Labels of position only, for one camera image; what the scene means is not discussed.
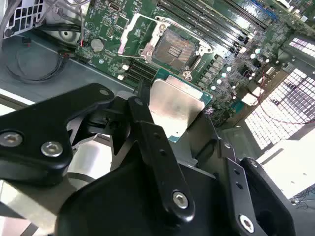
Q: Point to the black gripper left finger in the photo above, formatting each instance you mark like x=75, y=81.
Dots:
x=37, y=127

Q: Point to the silver-topped CPU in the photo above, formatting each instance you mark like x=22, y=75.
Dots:
x=172, y=105

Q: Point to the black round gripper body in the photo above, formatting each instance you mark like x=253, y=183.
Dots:
x=118, y=209

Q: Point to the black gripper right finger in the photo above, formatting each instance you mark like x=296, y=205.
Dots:
x=258, y=196

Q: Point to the metal socket cover frame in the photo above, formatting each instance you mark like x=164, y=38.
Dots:
x=127, y=34

